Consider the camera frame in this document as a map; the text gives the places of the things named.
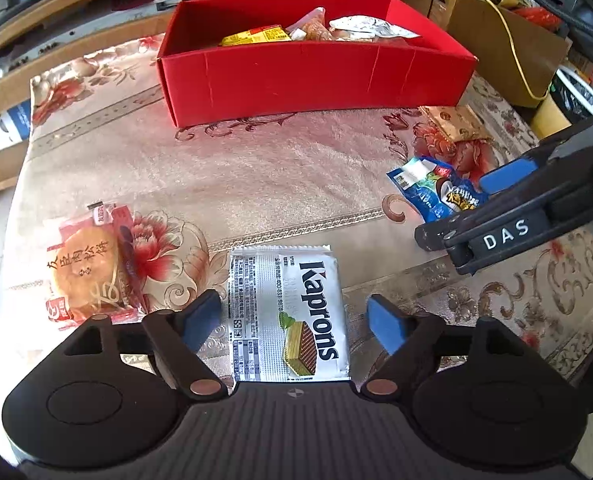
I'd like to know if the blue sausage snack packet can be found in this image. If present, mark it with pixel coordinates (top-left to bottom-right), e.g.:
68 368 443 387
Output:
387 156 489 223

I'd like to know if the white Kaprons wafer packet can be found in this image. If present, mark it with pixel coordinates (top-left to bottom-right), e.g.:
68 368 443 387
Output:
227 246 351 382

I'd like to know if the gold wrapped snack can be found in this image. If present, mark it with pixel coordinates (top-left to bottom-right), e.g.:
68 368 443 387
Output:
420 105 490 142

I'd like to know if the yellow container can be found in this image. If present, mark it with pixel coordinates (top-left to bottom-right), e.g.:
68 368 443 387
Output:
529 96 572 140

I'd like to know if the round pastry in wrapper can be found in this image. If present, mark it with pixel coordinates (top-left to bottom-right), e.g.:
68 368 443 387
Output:
45 203 144 327

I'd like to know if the brown cardboard box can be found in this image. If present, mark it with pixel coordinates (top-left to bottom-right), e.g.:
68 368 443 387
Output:
445 0 572 108

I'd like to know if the silver white snack pouch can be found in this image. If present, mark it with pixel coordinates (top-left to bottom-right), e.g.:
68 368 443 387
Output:
329 15 420 41

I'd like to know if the floral embroidered tablecloth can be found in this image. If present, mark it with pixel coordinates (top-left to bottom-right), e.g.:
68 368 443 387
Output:
0 37 593 384

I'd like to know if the clear wrapped bread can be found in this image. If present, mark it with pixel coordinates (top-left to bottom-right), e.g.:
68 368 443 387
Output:
286 6 334 41

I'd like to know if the red yellow snack packet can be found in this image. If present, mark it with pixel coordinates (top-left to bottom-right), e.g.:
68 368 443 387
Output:
219 25 291 47

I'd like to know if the red cardboard box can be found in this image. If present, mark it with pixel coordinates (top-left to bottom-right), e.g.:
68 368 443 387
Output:
158 0 477 127

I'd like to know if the silver set-top box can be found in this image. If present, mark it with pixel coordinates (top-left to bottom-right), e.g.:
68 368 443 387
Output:
4 0 182 68

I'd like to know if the yellow cable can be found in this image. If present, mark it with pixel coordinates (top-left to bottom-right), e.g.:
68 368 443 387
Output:
450 0 552 102

